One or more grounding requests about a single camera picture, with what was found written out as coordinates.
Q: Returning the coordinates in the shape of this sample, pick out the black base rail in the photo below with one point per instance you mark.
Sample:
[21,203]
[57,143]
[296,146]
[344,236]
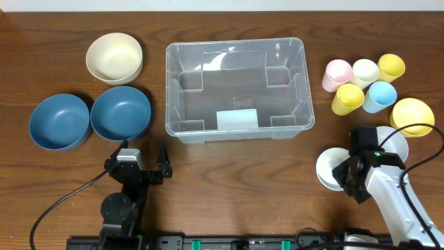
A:
[216,243]

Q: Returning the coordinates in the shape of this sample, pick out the yellow cup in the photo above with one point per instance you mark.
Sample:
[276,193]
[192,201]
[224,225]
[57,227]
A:
[390,67]
[348,98]

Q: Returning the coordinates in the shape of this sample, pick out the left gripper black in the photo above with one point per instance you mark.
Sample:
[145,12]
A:
[145,174]

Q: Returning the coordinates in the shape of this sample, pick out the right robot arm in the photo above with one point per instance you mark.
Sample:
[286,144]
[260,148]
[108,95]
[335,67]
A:
[380,175]

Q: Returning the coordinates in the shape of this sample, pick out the cream cup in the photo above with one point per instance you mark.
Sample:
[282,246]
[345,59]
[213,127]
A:
[364,72]

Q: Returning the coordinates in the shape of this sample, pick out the dark blue bowl left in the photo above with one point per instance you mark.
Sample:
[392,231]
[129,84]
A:
[60,123]

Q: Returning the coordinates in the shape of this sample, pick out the yellow cup back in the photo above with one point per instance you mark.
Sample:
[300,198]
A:
[390,67]

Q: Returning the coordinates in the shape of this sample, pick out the dark blue bowl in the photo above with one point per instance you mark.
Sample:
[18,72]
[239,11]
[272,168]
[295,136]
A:
[60,123]
[121,113]

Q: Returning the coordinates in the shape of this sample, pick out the cream large bowl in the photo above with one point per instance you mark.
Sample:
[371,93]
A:
[115,58]

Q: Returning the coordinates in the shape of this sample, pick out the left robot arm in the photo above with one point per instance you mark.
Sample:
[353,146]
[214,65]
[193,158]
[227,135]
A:
[122,212]

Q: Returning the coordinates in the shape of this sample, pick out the pink cup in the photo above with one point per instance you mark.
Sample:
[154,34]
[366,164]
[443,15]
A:
[337,73]

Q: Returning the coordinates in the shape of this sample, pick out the yellow small bowl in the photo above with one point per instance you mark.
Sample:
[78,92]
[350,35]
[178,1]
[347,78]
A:
[412,111]

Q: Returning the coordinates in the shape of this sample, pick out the white small bowl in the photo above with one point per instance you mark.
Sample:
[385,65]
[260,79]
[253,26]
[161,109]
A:
[326,162]

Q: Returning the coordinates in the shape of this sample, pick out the dark blue bowl right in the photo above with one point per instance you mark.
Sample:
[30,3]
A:
[121,113]

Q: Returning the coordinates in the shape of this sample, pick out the white label in bin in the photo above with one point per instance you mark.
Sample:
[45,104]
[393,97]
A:
[232,120]

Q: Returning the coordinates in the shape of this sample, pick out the yellow cup front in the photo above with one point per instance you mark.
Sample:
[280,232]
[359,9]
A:
[348,98]

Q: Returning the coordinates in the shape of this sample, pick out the pale blue small bowl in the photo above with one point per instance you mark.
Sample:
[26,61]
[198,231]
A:
[395,144]

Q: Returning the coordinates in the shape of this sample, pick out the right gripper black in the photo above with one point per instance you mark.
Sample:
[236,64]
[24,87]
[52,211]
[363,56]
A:
[345,174]

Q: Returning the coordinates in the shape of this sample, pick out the clear plastic storage bin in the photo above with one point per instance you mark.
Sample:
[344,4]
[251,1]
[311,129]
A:
[269,75]

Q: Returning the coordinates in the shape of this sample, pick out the light blue cup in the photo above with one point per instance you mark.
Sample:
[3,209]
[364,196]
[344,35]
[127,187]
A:
[379,96]

